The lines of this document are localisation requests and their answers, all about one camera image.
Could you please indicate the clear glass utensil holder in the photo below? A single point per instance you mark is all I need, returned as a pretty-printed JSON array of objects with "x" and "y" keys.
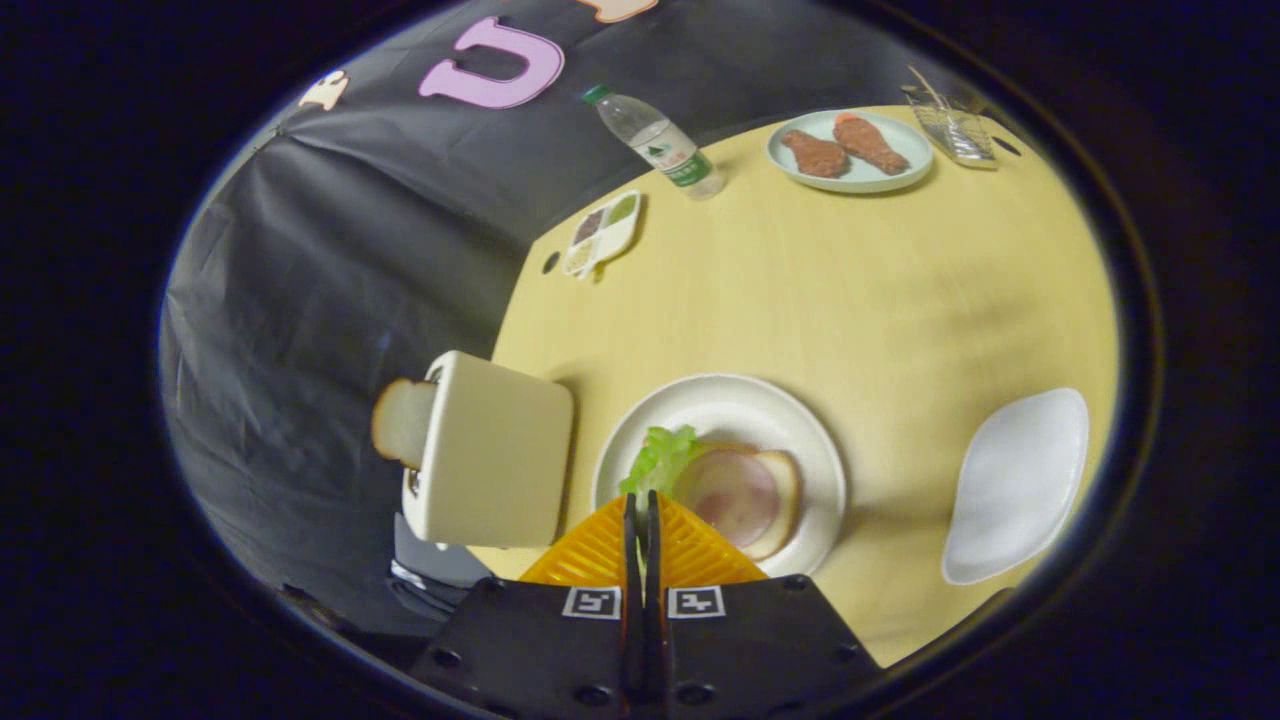
[{"x": 955, "y": 130}]

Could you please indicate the white oval dish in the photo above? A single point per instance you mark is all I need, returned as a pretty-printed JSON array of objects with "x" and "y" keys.
[{"x": 1015, "y": 485}]

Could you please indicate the clear plastic water bottle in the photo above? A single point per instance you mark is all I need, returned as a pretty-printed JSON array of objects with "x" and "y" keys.
[{"x": 660, "y": 145}]

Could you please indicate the thin wooden stick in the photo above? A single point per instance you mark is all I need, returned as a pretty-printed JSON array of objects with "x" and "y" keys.
[{"x": 925, "y": 85}]

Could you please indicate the toasted bread slice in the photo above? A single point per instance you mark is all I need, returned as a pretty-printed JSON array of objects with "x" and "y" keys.
[{"x": 400, "y": 420}]

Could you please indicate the dark brown meat piece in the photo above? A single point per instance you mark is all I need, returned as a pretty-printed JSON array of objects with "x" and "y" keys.
[{"x": 815, "y": 153}]

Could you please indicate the green lettuce leaf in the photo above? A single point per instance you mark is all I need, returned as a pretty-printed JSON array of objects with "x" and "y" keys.
[{"x": 660, "y": 460}]

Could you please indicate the light blue round plate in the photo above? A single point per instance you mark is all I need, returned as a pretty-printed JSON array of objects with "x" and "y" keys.
[{"x": 870, "y": 181}]

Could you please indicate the cream toaster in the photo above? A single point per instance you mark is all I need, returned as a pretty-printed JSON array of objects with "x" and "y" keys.
[{"x": 495, "y": 450}]

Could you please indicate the white divided seasoning dish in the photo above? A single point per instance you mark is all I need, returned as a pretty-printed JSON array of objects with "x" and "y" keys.
[{"x": 605, "y": 235}]

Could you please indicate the bread slice under ham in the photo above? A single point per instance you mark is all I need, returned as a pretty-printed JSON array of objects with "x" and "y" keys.
[{"x": 788, "y": 490}]

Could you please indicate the brown meat piece orange tip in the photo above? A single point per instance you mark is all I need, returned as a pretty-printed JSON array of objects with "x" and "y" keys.
[{"x": 868, "y": 143}]

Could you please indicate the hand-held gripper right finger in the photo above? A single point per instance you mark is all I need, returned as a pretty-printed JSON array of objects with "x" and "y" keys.
[{"x": 740, "y": 650}]

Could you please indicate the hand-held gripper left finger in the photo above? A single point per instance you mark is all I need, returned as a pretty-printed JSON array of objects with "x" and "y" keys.
[{"x": 560, "y": 650}]

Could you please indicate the pink ham slice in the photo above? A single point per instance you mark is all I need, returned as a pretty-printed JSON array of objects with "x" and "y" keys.
[{"x": 730, "y": 495}]

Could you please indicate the large white round plate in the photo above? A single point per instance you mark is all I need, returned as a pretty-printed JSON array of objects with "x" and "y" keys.
[{"x": 740, "y": 405}]

